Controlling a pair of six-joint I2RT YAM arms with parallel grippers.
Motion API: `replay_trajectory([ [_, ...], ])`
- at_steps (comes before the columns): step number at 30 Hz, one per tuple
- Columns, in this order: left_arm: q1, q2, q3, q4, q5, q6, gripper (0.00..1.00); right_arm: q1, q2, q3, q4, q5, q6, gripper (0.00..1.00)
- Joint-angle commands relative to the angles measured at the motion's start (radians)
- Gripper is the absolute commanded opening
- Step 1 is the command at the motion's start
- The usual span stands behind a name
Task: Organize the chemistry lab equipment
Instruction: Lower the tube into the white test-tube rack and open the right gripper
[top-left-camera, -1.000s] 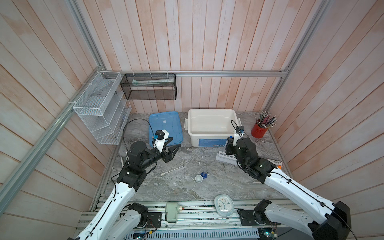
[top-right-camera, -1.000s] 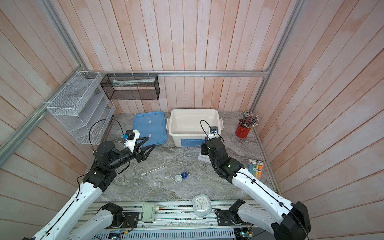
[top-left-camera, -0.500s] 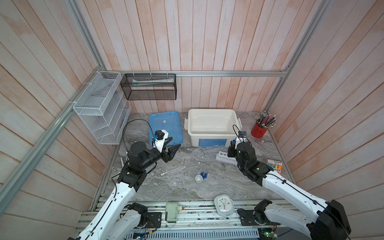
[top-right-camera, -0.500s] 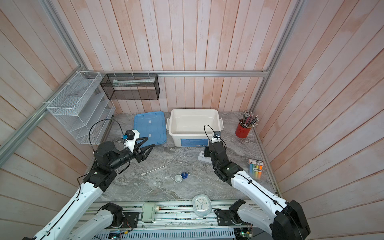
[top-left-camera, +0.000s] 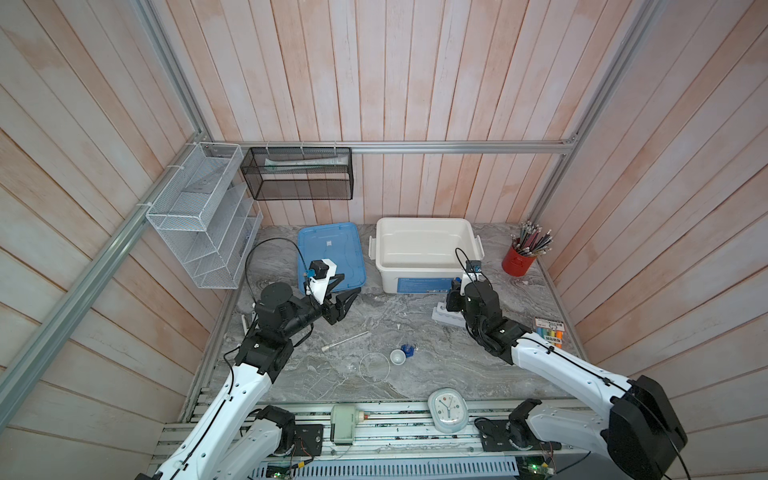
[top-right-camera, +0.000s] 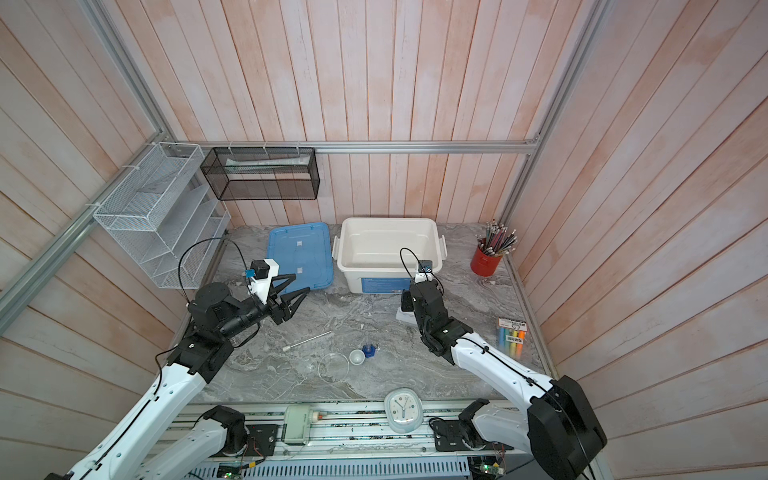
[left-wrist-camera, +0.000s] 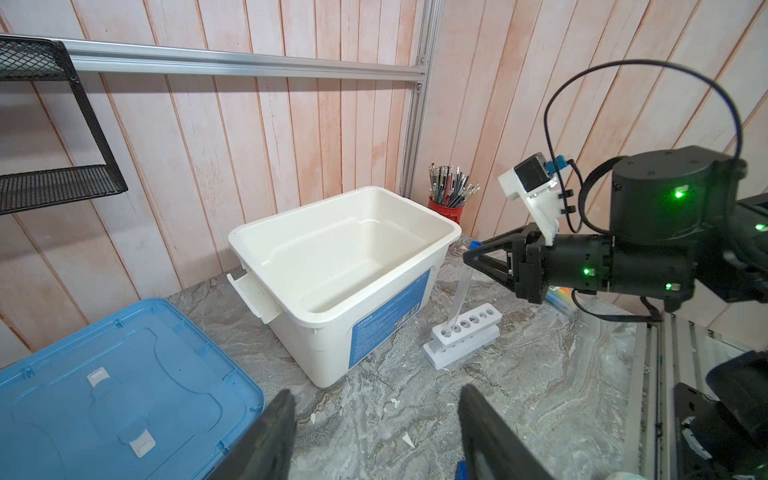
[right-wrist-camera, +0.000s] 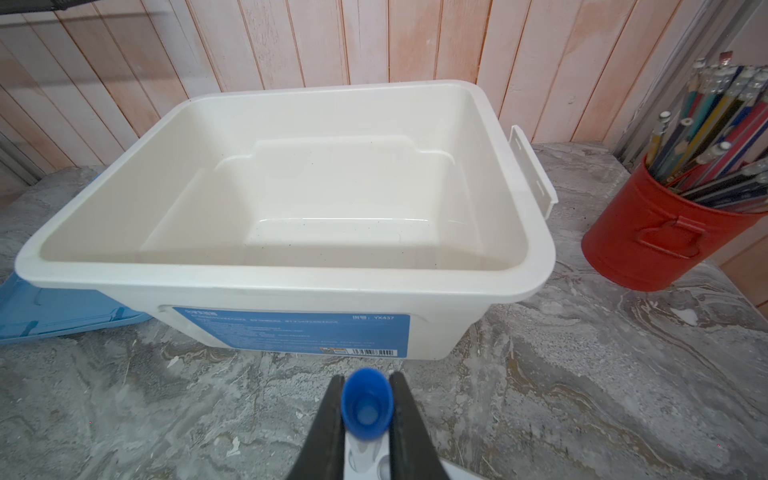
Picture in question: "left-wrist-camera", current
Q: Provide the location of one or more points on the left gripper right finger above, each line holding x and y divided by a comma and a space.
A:
491, 449

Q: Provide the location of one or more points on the white plastic storage bin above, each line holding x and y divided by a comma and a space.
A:
336, 278

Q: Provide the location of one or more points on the bundle of pencils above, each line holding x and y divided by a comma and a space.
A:
450, 187

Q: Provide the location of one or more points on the white test tube rack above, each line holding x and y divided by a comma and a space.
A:
472, 330

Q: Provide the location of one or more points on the red pencil cup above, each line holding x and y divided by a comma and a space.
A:
452, 213

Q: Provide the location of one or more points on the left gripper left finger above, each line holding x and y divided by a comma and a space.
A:
265, 450

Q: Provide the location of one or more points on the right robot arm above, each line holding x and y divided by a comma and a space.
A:
654, 225

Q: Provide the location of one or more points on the blue capped test tube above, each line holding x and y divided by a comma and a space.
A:
460, 296

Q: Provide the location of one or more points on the black mesh wall basket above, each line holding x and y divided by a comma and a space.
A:
36, 169

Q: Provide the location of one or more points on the pack of colored markers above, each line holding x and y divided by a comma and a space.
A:
561, 299

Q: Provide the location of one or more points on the blue plastic bin lid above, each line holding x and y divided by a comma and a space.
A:
141, 394

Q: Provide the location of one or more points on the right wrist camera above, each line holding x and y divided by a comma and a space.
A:
538, 183

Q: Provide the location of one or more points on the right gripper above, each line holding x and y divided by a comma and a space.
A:
580, 262

